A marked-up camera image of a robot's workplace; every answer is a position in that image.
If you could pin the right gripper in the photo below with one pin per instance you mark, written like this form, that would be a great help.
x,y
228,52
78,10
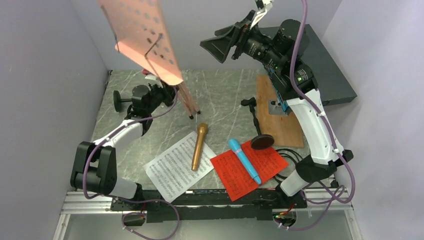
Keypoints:
x,y
219,47

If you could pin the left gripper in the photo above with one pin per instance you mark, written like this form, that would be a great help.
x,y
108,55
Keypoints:
x,y
169,92

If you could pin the gold toy microphone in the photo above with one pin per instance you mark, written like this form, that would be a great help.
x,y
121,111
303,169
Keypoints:
x,y
202,131

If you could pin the pink music stand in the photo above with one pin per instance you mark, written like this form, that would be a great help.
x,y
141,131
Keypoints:
x,y
141,35

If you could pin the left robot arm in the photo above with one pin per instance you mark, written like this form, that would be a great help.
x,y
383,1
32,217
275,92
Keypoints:
x,y
94,169

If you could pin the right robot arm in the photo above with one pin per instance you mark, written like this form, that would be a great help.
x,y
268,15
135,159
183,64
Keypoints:
x,y
296,88

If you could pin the black desktop mic stand left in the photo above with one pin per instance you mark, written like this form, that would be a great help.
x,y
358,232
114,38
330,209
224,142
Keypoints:
x,y
118,102

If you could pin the black desktop mic stand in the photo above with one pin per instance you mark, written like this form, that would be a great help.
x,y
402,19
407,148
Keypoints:
x,y
118,102
261,141

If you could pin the white sheet music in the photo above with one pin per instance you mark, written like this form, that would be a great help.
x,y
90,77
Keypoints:
x,y
171,173

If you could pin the blue toy microphone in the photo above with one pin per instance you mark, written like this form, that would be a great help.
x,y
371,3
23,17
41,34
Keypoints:
x,y
237,150

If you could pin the black desktop mic stand right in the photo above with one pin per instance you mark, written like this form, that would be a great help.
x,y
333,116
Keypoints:
x,y
261,141

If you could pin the wooden board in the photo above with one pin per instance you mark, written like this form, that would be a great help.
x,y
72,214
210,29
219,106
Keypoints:
x,y
285,130

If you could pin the dark blue audio box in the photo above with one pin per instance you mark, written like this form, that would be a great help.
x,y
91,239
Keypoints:
x,y
333,86

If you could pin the red sheet music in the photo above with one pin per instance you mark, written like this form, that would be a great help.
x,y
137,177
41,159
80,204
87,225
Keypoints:
x,y
236,179

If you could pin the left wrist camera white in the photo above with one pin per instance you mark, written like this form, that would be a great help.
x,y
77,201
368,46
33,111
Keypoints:
x,y
151,77

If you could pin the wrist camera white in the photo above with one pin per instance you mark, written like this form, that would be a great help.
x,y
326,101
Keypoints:
x,y
263,7
151,77

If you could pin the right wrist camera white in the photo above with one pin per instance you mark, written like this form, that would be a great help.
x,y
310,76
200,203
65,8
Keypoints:
x,y
263,7

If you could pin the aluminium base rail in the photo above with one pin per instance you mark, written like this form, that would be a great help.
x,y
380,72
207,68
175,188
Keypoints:
x,y
200,204

